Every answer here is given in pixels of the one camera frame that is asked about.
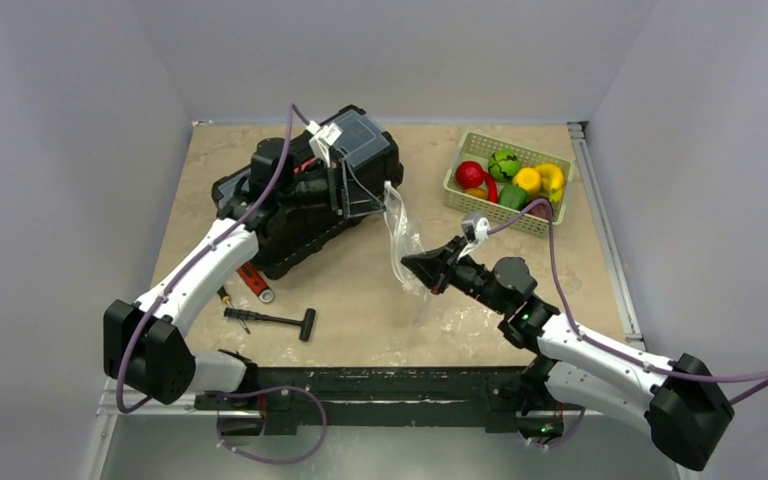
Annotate green toy ball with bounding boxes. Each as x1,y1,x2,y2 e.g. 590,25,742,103
487,150,521,182

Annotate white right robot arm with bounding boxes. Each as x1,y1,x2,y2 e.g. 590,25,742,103
400,236,735,471

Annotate black rubber mallet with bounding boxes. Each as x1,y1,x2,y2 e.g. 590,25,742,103
236,308,317,342

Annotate yellow toy banana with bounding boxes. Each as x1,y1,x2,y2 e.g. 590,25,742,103
534,163,566,204

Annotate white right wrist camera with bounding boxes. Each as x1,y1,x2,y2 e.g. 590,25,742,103
459,212,490,259

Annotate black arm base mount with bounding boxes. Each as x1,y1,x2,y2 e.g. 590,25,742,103
195,360,580,442

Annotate red toy apple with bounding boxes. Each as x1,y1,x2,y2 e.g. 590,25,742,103
454,161,486,190

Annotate orange toy fruit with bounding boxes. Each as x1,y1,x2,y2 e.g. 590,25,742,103
464,187,488,200

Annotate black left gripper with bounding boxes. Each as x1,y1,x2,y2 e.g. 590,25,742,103
278,158,384,218

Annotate yellow toy lemon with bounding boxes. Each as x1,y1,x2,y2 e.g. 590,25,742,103
511,167,542,196

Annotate green plastic basket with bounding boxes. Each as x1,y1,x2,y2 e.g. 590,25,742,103
443,131,575,237

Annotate red toy chili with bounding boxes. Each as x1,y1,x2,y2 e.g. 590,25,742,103
485,173,498,203

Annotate red adjustable wrench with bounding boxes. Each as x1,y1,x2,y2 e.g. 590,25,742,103
237,263,275,304

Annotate green toy pepper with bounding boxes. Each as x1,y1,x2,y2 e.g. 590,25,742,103
498,184,530,211

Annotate black plastic toolbox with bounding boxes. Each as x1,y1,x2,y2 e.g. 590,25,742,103
211,105,404,280

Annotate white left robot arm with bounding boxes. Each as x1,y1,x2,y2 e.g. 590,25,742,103
103,159,404,414

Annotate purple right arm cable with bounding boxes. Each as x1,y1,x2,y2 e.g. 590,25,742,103
486,198,768,407

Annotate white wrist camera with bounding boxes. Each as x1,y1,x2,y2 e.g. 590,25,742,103
306,121,342,168
459,212,490,259

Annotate dark red toy fruit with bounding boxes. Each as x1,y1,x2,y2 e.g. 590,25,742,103
529,201,554,222

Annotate yellow black screwdriver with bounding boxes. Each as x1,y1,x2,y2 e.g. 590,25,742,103
217,286,251,334

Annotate clear zip top bag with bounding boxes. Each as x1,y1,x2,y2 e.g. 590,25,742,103
383,181,441,328

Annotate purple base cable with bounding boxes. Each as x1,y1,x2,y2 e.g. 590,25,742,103
216,387,328,466

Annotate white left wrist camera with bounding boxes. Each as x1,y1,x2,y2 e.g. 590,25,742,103
306,121,342,168

